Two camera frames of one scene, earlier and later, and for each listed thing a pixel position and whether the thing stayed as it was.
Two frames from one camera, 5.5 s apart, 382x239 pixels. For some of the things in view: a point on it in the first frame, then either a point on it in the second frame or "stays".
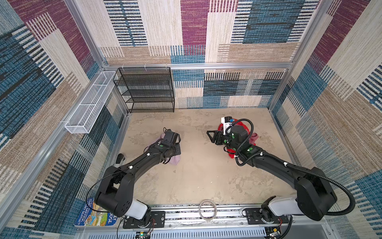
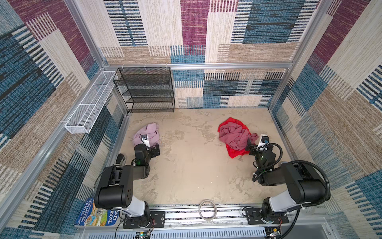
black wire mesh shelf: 146,89 stays
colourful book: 93,215 stays
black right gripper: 216,133 to 253,147
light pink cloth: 173,160 to 152,131
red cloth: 236,122 stays
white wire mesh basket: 86,112 stays
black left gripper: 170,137 to 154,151
